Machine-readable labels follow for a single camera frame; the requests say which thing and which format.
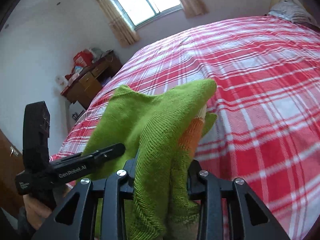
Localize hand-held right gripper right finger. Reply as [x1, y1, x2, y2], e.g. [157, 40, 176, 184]
[187, 159, 292, 240]

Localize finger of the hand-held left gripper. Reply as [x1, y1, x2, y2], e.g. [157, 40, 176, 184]
[82, 143, 126, 162]

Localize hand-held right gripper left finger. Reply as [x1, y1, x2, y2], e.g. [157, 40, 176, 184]
[31, 159, 139, 240]

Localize green knitted sweater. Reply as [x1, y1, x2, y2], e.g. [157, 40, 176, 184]
[81, 79, 217, 240]

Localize person's left forearm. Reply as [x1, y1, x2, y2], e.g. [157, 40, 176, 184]
[16, 206, 38, 240]

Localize person's left hand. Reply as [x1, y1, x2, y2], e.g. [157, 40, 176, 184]
[22, 195, 57, 230]

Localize brown wooden door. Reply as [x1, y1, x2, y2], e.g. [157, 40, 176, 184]
[0, 129, 27, 218]

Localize white box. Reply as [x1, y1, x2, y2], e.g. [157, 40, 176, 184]
[65, 100, 87, 126]

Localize wooden desk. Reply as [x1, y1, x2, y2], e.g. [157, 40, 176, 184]
[60, 50, 123, 110]

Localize red bag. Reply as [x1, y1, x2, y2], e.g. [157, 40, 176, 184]
[73, 50, 92, 67]

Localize white plastic bag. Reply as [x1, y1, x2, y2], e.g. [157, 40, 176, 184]
[90, 47, 106, 61]

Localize red white plaid bed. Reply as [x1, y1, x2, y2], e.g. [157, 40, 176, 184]
[50, 15, 320, 240]

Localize window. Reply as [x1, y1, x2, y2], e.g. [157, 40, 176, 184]
[101, 0, 184, 28]

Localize patterned pillow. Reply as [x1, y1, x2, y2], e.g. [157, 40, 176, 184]
[267, 0, 313, 25]

